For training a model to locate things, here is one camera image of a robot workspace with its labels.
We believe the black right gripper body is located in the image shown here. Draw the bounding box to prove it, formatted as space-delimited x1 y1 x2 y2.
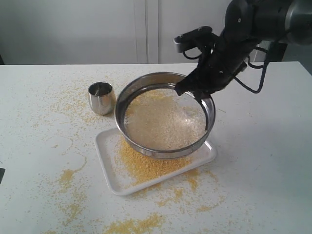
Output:
192 45 248 94

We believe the round stainless steel sieve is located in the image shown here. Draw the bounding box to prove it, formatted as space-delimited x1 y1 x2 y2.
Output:
114 72 216 159

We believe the stainless steel cup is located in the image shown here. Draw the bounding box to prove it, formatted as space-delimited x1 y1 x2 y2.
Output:
88 82 116 116

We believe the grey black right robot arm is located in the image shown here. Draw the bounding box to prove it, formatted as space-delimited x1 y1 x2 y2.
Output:
174 0 312 98

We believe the grain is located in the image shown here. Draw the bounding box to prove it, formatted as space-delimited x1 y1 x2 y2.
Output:
124 89 206 151

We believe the yellow millet pile on tray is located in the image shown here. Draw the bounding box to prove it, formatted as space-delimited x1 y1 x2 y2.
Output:
115 139 192 185

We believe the white plastic tray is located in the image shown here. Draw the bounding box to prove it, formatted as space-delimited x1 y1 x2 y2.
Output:
95 128 217 196

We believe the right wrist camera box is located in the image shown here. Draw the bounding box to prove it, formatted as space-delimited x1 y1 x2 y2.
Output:
174 26 218 53

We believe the black vertical post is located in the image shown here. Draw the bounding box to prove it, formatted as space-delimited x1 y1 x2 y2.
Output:
265 42 288 62

